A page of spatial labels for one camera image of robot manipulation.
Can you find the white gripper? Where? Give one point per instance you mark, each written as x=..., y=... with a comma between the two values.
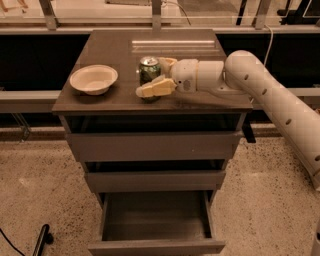
x=184, y=74

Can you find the green soda can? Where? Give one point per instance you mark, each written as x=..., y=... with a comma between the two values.
x=149, y=69

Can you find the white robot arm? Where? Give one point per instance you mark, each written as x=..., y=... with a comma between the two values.
x=242, y=72

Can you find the top grey drawer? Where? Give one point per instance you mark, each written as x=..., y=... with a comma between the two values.
x=101, y=147

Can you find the middle grey drawer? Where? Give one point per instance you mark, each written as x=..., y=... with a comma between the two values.
x=155, y=181

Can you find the open bottom grey drawer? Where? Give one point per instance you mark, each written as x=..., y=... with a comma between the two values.
x=166, y=223

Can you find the white paper bowl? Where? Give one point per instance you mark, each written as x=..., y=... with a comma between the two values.
x=94, y=79

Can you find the black floor object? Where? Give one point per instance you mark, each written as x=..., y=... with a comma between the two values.
x=45, y=237

